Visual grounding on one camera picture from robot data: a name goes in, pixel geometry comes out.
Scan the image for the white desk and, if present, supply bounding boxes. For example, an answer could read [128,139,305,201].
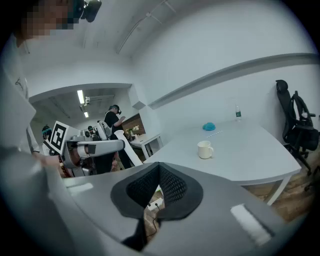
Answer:
[128,133,164,160]

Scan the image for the dark bead bracelet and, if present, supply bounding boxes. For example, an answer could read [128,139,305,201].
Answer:
[57,155,75,178]

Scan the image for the black mesh office chair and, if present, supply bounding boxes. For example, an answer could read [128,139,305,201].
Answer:
[275,79,320,176]

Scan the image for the person's white shirt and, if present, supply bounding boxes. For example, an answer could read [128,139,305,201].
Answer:
[0,33,51,176]

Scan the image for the black head-mounted camera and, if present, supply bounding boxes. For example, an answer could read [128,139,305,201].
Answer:
[74,0,103,23]

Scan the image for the white gray device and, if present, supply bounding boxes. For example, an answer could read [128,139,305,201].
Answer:
[96,120,111,141]

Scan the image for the cream ceramic mug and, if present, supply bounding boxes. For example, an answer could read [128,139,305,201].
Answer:
[197,140,215,160]

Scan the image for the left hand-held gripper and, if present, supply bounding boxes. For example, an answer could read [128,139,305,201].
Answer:
[49,120,126,177]

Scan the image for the person's left hand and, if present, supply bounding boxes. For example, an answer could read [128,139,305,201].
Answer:
[65,144,82,167]

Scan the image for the white power strip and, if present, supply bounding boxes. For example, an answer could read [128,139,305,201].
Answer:
[146,197,166,213]

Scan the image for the white flowers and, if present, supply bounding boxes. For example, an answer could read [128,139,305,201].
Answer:
[124,124,140,137]

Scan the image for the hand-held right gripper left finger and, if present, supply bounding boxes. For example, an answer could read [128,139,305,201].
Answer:
[62,161,161,251]

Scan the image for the person's head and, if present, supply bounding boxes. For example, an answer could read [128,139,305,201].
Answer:
[13,0,81,42]

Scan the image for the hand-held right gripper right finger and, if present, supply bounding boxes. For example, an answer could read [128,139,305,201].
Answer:
[144,161,291,256]

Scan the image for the white table leg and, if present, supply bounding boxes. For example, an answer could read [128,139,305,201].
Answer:
[265,174,293,206]

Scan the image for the person's left forearm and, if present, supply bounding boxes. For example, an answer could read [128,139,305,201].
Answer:
[32,151,62,167]

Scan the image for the clear plastic water bottle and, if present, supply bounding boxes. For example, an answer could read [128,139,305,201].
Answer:
[234,103,243,123]

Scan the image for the striped paper straw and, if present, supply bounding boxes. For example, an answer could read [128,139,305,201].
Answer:
[206,129,224,139]

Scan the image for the ceiling cable conduit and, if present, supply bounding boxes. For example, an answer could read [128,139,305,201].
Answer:
[115,0,176,55]

